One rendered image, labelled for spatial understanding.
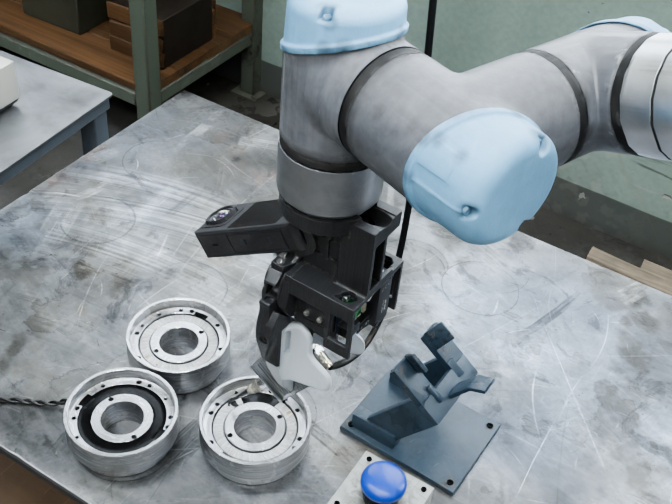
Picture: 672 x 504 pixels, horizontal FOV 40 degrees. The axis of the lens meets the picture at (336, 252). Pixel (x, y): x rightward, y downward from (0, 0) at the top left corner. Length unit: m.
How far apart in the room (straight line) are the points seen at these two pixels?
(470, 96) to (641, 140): 0.11
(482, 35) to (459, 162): 1.95
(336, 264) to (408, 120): 0.19
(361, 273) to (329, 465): 0.29
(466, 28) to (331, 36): 1.91
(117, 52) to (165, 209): 1.49
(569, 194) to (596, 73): 1.97
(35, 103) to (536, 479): 1.04
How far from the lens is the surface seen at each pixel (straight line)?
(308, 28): 0.55
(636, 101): 0.55
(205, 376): 0.93
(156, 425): 0.89
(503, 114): 0.50
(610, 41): 0.59
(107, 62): 2.58
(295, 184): 0.61
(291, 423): 0.89
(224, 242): 0.72
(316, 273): 0.67
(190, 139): 1.28
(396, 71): 0.53
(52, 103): 1.60
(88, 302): 1.04
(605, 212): 2.53
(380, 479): 0.80
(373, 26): 0.54
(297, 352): 0.73
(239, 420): 0.90
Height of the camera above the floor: 1.53
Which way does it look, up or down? 41 degrees down
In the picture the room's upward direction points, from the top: 6 degrees clockwise
